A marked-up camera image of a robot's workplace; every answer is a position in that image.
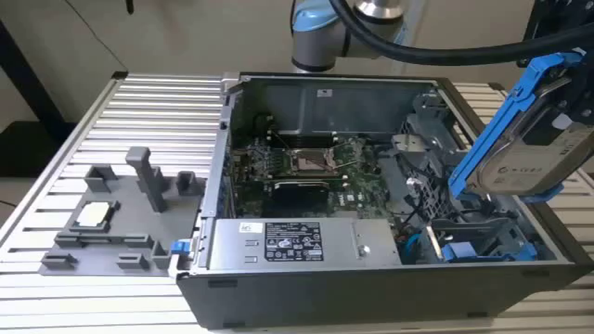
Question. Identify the hard disk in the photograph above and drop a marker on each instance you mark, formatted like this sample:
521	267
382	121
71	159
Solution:
511	167

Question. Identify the installed blue disk carrier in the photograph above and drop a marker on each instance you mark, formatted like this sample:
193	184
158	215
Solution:
460	252

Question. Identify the black RAM slot bank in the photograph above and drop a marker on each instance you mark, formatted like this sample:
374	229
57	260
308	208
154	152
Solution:
306	139

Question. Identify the grey perforated drive cage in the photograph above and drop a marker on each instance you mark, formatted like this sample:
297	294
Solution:
432	163

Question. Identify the green motherboard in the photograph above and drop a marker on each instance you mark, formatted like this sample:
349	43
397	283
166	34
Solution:
381	195

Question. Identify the CPU socket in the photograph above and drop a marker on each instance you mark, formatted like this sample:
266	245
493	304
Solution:
306	165

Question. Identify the black graphics card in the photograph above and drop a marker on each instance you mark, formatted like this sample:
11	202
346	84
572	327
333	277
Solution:
312	195

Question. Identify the silver power supply unit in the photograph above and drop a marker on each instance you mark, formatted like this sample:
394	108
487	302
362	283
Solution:
233	243

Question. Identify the black open PC case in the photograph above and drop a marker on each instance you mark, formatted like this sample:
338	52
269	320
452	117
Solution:
278	302

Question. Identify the blue case latch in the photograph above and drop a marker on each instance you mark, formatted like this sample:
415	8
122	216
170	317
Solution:
178	247

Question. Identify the grey parts rack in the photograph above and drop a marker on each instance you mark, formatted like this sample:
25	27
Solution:
136	222

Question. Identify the silver CPU chip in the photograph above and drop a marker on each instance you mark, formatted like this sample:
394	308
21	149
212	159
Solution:
95	213

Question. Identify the black desk frame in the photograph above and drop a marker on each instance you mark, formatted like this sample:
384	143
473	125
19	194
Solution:
33	146

